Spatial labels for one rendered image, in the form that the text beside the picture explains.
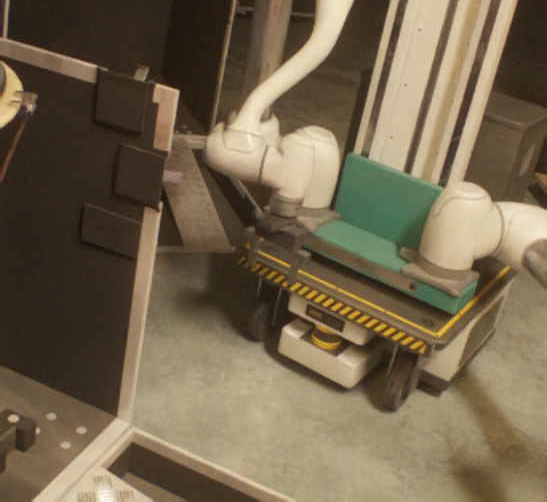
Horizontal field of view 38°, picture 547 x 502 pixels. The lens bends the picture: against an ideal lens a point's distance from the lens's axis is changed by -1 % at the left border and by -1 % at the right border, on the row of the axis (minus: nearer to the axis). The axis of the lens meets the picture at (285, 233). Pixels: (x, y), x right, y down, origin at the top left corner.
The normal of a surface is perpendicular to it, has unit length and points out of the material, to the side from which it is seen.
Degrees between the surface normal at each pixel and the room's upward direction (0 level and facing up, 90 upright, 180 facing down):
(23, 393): 0
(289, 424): 0
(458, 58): 90
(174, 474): 90
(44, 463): 0
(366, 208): 90
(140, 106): 90
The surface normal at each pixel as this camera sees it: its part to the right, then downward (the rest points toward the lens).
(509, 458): 0.19, -0.89
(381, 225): -0.53, 0.25
